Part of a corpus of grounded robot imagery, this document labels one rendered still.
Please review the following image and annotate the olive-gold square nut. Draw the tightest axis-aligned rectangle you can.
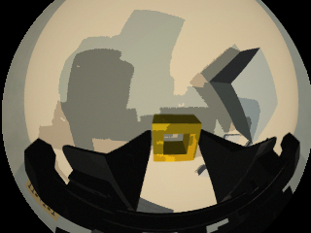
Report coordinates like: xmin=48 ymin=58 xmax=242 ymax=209
xmin=153 ymin=115 xmax=202 ymax=162

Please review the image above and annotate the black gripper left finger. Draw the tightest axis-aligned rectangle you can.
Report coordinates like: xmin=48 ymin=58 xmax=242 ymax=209
xmin=62 ymin=130 xmax=152 ymax=211

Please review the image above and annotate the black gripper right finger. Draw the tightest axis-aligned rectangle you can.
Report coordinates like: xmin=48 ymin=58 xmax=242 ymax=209
xmin=198 ymin=129 xmax=277 ymax=204

